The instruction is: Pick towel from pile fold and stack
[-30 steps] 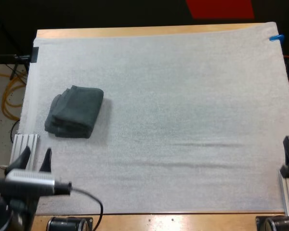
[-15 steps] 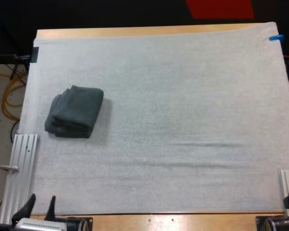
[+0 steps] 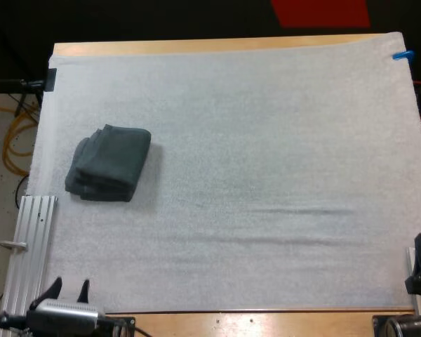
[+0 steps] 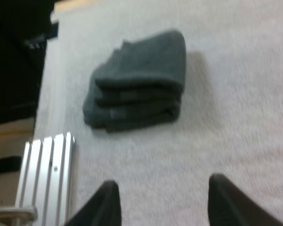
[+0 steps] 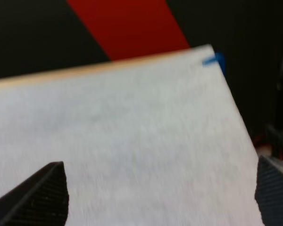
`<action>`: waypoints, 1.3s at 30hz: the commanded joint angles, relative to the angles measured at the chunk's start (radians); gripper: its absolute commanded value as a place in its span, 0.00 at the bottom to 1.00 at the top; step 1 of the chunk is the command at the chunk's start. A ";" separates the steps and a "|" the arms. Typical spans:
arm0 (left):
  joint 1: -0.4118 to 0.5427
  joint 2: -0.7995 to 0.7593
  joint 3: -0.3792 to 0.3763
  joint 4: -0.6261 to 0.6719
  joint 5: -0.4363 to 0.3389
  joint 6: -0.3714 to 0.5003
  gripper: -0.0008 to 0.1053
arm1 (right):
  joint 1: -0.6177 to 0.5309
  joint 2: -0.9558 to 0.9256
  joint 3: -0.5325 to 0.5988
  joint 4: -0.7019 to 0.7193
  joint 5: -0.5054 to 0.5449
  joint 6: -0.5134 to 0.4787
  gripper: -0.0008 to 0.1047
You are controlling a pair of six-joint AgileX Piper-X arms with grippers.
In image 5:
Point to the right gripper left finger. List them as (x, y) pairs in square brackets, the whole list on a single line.
[(35, 200)]

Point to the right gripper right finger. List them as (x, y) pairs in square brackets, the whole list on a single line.
[(273, 193)]

